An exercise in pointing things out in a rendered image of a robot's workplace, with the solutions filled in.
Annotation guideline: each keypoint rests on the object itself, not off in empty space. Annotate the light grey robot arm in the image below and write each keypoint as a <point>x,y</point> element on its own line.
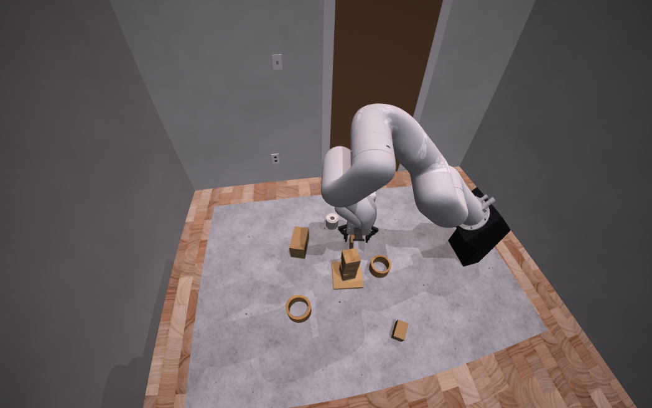
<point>436,186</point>

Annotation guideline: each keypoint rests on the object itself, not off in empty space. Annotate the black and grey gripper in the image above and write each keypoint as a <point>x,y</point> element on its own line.
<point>349,229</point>

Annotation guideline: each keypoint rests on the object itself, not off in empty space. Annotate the light wooden square board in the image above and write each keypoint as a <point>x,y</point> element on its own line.
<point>338,284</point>

